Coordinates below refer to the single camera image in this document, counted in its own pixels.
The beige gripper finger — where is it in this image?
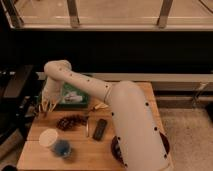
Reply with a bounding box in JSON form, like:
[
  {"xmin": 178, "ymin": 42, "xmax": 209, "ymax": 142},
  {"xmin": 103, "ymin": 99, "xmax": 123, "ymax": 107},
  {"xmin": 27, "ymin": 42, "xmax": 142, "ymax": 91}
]
[
  {"xmin": 38, "ymin": 102, "xmax": 45, "ymax": 115},
  {"xmin": 49, "ymin": 100, "xmax": 60, "ymax": 112}
]

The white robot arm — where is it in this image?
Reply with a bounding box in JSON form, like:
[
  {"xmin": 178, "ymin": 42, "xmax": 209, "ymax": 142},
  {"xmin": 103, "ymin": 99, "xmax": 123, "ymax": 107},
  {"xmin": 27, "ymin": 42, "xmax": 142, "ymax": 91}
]
[{"xmin": 42, "ymin": 60, "xmax": 173, "ymax": 171}]

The green plastic tray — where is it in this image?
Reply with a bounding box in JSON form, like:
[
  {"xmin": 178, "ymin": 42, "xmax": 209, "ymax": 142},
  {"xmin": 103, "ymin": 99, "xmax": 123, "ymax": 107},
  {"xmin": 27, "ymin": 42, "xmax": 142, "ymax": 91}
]
[{"xmin": 36, "ymin": 82, "xmax": 90, "ymax": 108}]

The crumpled white plastic wrap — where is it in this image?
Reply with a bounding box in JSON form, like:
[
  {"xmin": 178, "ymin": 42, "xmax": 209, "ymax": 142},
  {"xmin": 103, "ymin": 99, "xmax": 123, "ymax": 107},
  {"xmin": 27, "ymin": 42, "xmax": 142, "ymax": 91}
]
[{"xmin": 65, "ymin": 94, "xmax": 83, "ymax": 102}]

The brown pine cone cluster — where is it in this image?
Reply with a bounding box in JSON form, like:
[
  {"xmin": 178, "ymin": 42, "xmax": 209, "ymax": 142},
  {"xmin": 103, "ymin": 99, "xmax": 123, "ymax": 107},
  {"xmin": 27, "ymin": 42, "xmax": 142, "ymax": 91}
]
[{"xmin": 56, "ymin": 115, "xmax": 88, "ymax": 131}]

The black equipment at left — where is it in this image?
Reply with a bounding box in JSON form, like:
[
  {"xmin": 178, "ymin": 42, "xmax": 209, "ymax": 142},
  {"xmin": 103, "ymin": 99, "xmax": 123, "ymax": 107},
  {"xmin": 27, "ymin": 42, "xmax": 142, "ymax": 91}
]
[{"xmin": 0, "ymin": 65, "xmax": 38, "ymax": 145}]

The white plastic cup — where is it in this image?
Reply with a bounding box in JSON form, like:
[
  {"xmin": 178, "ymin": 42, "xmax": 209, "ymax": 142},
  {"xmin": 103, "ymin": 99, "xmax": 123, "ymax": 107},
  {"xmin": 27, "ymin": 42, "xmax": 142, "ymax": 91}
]
[{"xmin": 39, "ymin": 129, "xmax": 58, "ymax": 148}]

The thin metal tool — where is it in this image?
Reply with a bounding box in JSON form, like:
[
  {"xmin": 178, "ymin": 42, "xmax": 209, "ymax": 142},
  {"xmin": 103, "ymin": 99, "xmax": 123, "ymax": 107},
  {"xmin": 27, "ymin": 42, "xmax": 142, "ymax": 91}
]
[{"xmin": 86, "ymin": 116, "xmax": 90, "ymax": 137}]

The blue plastic cup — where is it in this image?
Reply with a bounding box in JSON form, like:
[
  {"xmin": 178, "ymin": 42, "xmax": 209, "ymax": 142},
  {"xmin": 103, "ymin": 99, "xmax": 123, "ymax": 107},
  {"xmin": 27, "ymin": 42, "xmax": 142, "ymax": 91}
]
[{"xmin": 53, "ymin": 140, "xmax": 71, "ymax": 158}]

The black rectangular remote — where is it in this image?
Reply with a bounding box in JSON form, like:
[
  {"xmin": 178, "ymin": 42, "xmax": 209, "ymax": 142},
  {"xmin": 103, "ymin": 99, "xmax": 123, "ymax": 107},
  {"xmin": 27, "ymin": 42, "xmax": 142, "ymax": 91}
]
[{"xmin": 93, "ymin": 119, "xmax": 107, "ymax": 141}]

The dark red bowl left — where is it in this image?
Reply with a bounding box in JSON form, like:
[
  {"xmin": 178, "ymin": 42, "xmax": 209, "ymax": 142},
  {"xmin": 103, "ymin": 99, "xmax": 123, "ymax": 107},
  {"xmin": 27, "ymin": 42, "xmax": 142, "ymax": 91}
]
[{"xmin": 111, "ymin": 136, "xmax": 122, "ymax": 162}]

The dark red bowl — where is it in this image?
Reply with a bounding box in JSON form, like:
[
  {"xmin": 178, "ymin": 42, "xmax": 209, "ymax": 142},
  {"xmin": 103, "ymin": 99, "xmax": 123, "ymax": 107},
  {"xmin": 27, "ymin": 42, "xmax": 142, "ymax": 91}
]
[
  {"xmin": 160, "ymin": 132, "xmax": 170, "ymax": 154},
  {"xmin": 111, "ymin": 136, "xmax": 122, "ymax": 162}
]

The dark red bowl right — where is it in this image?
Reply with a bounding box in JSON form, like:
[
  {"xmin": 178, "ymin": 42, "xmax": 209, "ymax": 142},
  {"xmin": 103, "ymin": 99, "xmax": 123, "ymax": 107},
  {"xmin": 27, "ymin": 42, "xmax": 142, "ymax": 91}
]
[{"xmin": 160, "ymin": 132, "xmax": 170, "ymax": 154}]

